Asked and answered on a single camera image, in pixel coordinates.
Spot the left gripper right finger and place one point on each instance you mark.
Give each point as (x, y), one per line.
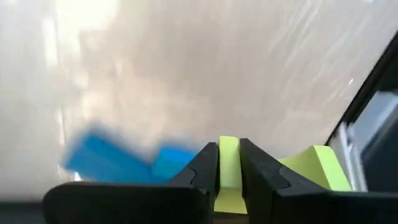
(261, 186)

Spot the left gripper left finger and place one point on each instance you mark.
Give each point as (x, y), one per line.
(199, 174)

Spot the yellow-green arch block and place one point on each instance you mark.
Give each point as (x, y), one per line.
(230, 168)

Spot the blue plank block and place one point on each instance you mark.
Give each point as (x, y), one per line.
(174, 161)
(105, 161)

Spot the black aluminium table frame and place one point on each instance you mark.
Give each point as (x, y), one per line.
(373, 77)

